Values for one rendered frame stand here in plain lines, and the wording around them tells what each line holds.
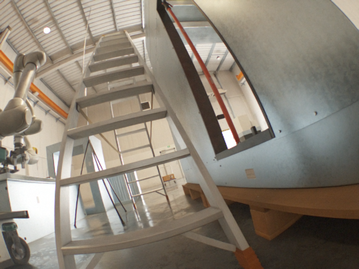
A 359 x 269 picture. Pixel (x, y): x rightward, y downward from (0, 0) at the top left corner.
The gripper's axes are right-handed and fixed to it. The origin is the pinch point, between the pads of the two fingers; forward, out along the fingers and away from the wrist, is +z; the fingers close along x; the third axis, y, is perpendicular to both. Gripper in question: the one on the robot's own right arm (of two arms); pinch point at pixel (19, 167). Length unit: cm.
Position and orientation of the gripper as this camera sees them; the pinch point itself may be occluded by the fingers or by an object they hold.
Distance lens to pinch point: 137.1
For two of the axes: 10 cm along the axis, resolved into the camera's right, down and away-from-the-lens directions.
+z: 2.9, 9.3, -2.3
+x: 9.6, -2.9, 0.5
